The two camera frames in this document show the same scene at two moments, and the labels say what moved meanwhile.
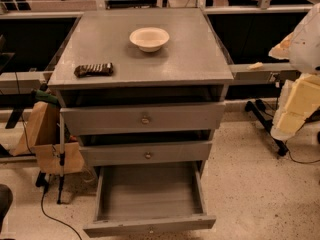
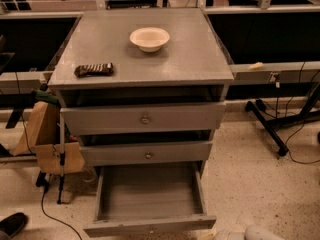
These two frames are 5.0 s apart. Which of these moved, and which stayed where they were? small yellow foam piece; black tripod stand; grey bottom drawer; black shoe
Moved: black shoe
Stayed: grey bottom drawer; black tripod stand; small yellow foam piece
